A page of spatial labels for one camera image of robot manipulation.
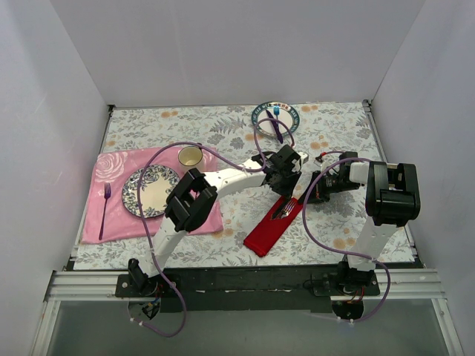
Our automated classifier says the blue floral plate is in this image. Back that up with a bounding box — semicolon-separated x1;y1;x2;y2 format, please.
122;165;180;219

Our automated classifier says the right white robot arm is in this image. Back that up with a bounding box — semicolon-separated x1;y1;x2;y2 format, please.
298;151;421;296

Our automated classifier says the cream enamel mug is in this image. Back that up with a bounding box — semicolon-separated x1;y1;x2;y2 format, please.
177;146;206;174

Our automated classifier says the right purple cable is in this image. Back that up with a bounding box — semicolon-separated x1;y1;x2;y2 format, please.
301;150;391;323

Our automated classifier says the teal handled knife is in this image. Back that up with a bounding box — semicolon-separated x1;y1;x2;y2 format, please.
271;198;289;220

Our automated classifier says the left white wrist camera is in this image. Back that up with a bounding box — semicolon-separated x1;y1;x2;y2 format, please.
298;151;309;168

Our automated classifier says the pink floral placemat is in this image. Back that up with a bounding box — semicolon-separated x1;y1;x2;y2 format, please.
82;147;223;244

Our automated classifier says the purple knife on plate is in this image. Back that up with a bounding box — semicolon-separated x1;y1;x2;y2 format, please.
266;109;284;144

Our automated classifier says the teal handled fork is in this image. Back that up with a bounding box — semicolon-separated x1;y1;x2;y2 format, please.
276;200;298;219

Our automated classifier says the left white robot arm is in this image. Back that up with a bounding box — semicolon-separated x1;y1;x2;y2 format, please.
128;145;309;297

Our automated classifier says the white plate blue rim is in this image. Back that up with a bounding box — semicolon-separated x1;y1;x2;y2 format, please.
251;102;301;138

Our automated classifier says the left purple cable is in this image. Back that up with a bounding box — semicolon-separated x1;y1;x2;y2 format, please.
136;117;298;337

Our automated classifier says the red cloth napkin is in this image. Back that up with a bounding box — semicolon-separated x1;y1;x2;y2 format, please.
243;197;303;257

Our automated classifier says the purple fork on placemat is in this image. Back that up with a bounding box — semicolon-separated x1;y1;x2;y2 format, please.
98;182;111;241

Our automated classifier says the purple cable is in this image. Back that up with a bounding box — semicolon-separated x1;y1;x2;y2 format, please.
136;117;298;337
301;150;391;323

